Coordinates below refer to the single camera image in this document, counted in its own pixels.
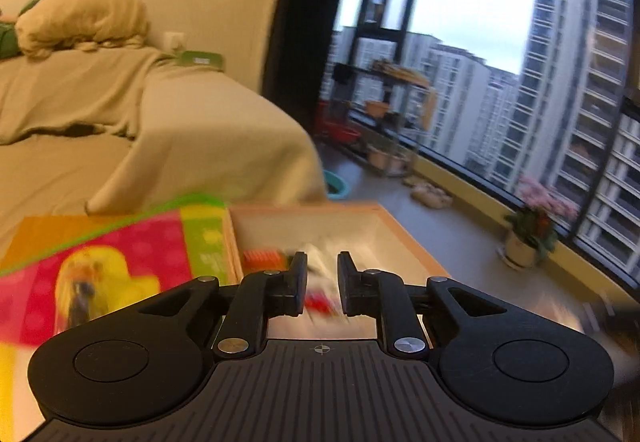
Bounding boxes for yellow hanging cloth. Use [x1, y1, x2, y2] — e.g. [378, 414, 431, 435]
[417, 72, 438, 133]

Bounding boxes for teal basin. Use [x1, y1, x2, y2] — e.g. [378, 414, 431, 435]
[322, 169, 351, 201]

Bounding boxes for metal shelf rack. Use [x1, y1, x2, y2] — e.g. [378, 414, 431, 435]
[320, 60, 440, 179]

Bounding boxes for red basin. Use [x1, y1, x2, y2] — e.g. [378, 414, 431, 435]
[320, 117, 364, 144]

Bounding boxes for orange ridged object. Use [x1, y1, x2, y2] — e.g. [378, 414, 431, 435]
[242, 247, 291, 275]

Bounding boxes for wooden tray box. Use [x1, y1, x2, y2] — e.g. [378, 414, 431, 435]
[227, 202, 451, 343]

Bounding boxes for potted pink flower plant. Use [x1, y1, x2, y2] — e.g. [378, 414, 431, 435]
[497, 173, 579, 269]

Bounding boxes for beige pillow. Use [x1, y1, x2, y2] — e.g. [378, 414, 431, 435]
[15, 0, 152, 59]

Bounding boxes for beige bed with blanket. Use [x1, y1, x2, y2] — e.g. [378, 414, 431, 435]
[0, 45, 331, 263]

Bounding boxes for dark curtain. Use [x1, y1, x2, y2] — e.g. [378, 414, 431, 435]
[260, 0, 371, 138]

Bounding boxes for pair of white slippers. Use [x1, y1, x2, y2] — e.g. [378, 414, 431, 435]
[404, 175, 454, 209]

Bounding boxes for green cushion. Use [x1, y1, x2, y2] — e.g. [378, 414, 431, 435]
[0, 20, 23, 59]

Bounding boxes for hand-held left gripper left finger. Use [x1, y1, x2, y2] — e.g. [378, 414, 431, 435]
[137, 251, 308, 358]

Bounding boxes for green digital clock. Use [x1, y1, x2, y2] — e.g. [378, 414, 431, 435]
[175, 50, 226, 72]

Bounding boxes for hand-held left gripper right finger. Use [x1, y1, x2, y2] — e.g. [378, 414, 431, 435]
[337, 251, 507, 358]

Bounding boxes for white wall socket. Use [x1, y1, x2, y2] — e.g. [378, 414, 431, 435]
[162, 31, 189, 54]

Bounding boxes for white and red packet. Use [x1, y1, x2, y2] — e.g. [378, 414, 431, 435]
[302, 245, 353, 323]

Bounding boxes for beige planter pot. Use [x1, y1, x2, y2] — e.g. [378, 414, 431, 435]
[366, 145, 408, 175]

